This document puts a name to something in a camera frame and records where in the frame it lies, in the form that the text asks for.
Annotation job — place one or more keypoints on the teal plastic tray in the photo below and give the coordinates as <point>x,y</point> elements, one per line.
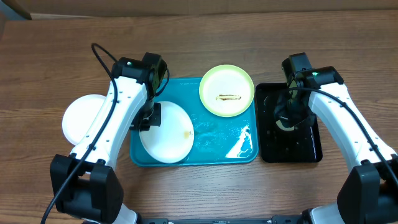
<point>217,140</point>

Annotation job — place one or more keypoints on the white plate with stain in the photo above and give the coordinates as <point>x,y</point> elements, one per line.
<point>79,116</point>

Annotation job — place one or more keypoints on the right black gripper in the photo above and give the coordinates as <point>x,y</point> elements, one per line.
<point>283,114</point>

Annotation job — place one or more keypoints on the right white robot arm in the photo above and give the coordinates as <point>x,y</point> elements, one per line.
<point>369,194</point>

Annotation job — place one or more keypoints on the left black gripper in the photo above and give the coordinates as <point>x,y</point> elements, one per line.
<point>155,121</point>

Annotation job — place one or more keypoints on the light green plate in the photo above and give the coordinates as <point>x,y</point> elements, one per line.
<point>226,90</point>

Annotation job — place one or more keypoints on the black plastic tray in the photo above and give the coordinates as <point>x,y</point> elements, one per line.
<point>303,144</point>

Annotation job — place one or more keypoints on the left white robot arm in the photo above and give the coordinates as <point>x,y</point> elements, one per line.
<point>84,182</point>

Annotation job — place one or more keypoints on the yellow green sponge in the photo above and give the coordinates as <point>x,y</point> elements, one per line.
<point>285,111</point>

